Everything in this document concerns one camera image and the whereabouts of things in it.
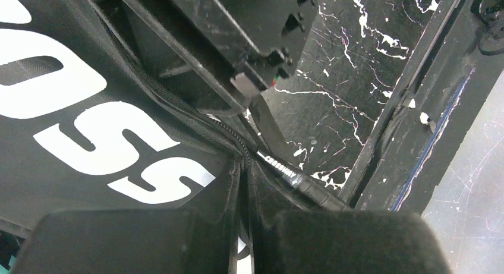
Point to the black racket bag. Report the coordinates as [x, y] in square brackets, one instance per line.
[86, 125]

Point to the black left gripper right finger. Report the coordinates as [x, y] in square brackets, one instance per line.
[285, 239]

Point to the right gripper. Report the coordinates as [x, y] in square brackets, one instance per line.
[219, 55]

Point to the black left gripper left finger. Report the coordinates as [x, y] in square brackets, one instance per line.
[199, 237]

